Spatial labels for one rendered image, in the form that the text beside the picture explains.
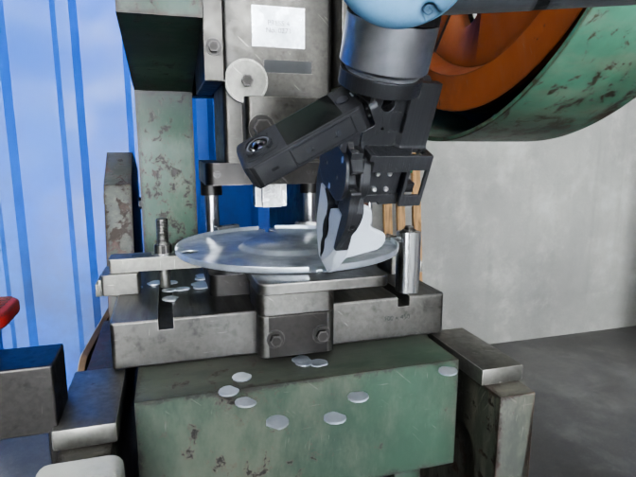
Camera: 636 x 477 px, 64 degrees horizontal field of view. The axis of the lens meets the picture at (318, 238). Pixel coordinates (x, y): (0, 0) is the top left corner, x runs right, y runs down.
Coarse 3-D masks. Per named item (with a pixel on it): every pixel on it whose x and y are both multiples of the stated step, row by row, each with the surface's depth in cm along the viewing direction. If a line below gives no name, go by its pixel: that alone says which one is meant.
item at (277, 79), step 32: (224, 0) 64; (256, 0) 65; (288, 0) 66; (320, 0) 67; (224, 32) 64; (256, 32) 65; (288, 32) 66; (320, 32) 68; (224, 64) 65; (256, 64) 65; (288, 64) 67; (320, 64) 69; (224, 96) 66; (256, 96) 64; (288, 96) 68; (320, 96) 69; (224, 128) 67; (256, 128) 63; (224, 160) 68
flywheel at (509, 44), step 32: (448, 32) 94; (480, 32) 85; (512, 32) 77; (544, 32) 66; (448, 64) 94; (480, 64) 85; (512, 64) 72; (544, 64) 67; (448, 96) 89; (480, 96) 80; (512, 96) 75
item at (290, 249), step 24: (192, 240) 71; (216, 240) 71; (240, 240) 71; (264, 240) 68; (288, 240) 68; (312, 240) 68; (384, 240) 72; (216, 264) 55; (240, 264) 57; (264, 264) 57; (288, 264) 57; (312, 264) 57; (360, 264) 56
